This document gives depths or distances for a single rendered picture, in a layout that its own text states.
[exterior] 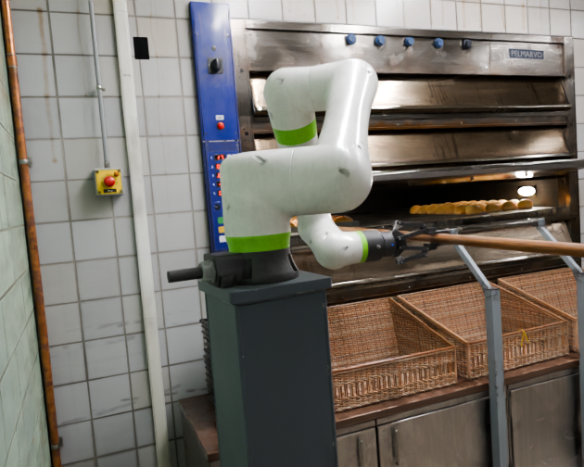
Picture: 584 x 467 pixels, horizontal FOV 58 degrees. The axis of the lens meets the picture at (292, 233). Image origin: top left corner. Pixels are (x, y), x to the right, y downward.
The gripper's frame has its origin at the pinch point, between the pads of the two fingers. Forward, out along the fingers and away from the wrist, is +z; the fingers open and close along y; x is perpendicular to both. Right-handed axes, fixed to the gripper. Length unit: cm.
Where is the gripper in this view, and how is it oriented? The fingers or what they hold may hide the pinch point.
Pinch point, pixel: (436, 238)
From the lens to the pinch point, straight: 167.6
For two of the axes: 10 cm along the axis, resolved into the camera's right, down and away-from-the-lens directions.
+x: 3.6, 0.4, -9.3
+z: 9.3, -0.9, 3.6
